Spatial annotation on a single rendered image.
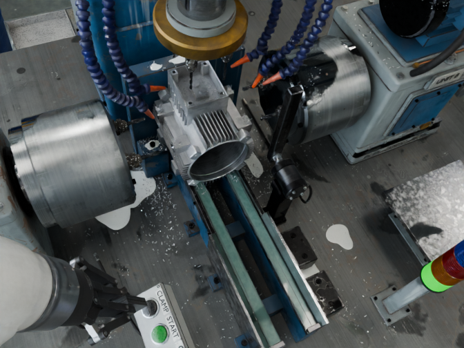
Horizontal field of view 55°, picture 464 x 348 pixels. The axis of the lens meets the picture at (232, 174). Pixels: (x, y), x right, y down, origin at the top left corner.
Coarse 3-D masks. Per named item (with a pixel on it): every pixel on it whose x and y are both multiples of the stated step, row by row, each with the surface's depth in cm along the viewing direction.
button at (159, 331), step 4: (156, 328) 79; (160, 328) 79; (164, 328) 79; (152, 332) 79; (156, 332) 79; (160, 332) 79; (164, 332) 78; (152, 336) 79; (156, 336) 79; (160, 336) 78; (164, 336) 78; (156, 340) 78; (160, 340) 78
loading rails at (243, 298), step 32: (192, 192) 110; (224, 192) 121; (192, 224) 117; (256, 224) 108; (224, 256) 102; (256, 256) 113; (288, 256) 103; (224, 288) 108; (288, 288) 101; (256, 320) 96; (288, 320) 106; (320, 320) 97
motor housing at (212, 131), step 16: (176, 112) 104; (160, 128) 108; (176, 128) 102; (192, 128) 101; (208, 128) 100; (224, 128) 98; (192, 144) 100; (208, 144) 98; (224, 144) 114; (240, 144) 109; (176, 160) 103; (192, 160) 99; (208, 160) 113; (224, 160) 113; (240, 160) 110; (192, 176) 106; (208, 176) 111
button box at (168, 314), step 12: (156, 288) 82; (168, 288) 85; (156, 300) 81; (168, 300) 82; (156, 312) 80; (168, 312) 80; (180, 312) 84; (144, 324) 81; (156, 324) 80; (168, 324) 79; (180, 324) 81; (144, 336) 80; (168, 336) 79; (180, 336) 78
